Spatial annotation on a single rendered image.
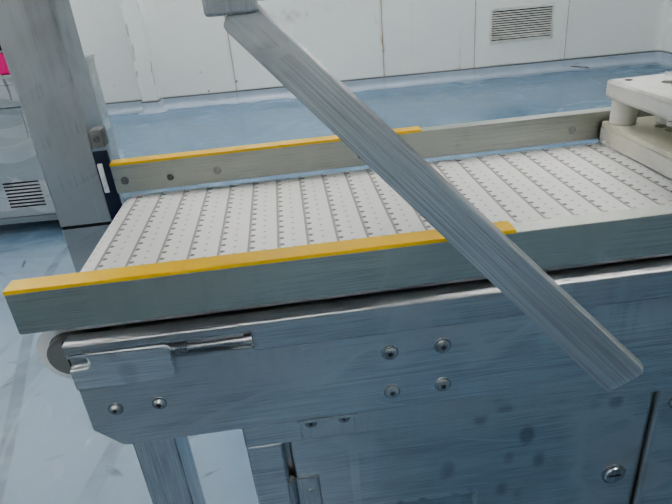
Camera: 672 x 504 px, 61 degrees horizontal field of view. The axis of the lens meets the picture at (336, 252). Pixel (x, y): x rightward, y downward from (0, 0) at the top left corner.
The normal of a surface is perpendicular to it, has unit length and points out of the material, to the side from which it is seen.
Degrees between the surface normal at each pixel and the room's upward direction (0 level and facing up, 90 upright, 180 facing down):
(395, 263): 90
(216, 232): 0
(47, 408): 0
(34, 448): 0
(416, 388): 90
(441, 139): 90
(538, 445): 90
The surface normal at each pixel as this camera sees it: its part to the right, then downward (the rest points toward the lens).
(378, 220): -0.08, -0.89
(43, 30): 0.10, 0.44
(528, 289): -0.47, 0.39
